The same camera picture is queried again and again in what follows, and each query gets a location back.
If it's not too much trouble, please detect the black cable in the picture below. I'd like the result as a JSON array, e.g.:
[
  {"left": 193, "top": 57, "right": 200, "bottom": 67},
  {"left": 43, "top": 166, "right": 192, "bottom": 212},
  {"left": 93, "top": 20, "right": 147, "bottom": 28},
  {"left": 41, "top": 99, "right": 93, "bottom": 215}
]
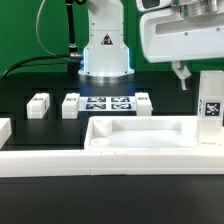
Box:
[{"left": 0, "top": 53, "right": 84, "bottom": 81}]

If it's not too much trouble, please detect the white L-shaped fixture wall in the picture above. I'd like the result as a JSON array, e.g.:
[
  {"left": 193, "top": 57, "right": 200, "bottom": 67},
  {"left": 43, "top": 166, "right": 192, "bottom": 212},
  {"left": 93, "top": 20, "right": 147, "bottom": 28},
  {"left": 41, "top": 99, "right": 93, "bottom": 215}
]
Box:
[{"left": 0, "top": 150, "right": 91, "bottom": 178}]

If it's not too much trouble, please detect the white block at left edge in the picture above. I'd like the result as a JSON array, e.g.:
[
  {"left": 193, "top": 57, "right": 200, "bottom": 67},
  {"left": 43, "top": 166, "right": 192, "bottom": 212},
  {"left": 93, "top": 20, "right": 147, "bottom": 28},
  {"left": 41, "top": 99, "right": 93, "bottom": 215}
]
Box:
[{"left": 0, "top": 118, "right": 12, "bottom": 149}]

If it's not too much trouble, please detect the white desk top panel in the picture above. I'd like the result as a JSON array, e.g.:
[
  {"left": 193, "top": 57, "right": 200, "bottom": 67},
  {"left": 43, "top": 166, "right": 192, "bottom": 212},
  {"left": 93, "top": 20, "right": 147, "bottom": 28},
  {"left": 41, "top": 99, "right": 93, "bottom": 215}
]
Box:
[{"left": 84, "top": 116, "right": 224, "bottom": 175}]

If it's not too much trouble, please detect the grey thin cable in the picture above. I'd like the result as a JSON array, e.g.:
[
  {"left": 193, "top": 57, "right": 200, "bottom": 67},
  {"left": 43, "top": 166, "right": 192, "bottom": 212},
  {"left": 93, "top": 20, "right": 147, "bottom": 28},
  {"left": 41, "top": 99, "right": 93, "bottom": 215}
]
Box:
[{"left": 34, "top": 0, "right": 73, "bottom": 58}]

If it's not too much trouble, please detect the fiducial marker sheet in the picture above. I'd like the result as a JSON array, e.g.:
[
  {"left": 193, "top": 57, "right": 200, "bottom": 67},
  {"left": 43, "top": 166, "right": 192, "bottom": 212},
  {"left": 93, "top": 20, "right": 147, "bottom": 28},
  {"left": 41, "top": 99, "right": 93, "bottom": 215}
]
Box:
[{"left": 79, "top": 96, "right": 136, "bottom": 111}]

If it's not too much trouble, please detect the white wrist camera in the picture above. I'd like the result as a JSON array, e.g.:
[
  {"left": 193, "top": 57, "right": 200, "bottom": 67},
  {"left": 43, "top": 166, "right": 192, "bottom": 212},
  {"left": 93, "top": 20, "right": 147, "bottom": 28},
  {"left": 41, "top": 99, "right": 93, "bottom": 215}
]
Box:
[{"left": 136, "top": 0, "right": 173, "bottom": 12}]

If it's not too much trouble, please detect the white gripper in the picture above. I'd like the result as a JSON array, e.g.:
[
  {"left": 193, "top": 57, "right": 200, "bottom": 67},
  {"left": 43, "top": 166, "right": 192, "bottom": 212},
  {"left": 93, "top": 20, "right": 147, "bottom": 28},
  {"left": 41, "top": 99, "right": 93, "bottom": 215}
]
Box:
[{"left": 140, "top": 6, "right": 224, "bottom": 90}]

